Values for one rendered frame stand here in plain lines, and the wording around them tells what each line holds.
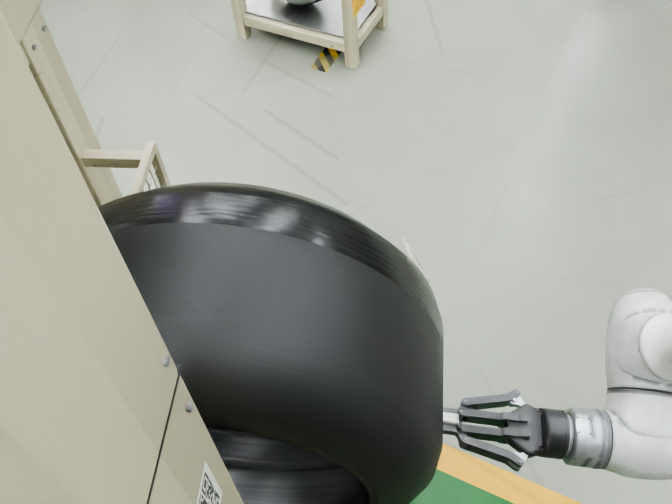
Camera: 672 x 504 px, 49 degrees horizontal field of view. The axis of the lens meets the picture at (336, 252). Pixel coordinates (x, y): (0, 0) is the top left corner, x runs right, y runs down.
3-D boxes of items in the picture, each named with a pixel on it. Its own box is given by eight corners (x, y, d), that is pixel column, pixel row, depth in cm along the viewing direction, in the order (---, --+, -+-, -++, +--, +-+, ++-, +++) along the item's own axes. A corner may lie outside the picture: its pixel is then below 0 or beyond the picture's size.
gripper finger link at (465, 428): (524, 438, 117) (524, 446, 116) (453, 431, 117) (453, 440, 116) (530, 428, 114) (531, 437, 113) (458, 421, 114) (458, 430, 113)
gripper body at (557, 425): (569, 399, 115) (510, 392, 116) (574, 452, 110) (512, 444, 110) (555, 419, 121) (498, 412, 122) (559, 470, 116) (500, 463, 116)
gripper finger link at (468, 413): (530, 422, 115) (530, 414, 116) (458, 412, 115) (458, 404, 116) (523, 433, 118) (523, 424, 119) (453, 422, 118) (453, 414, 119)
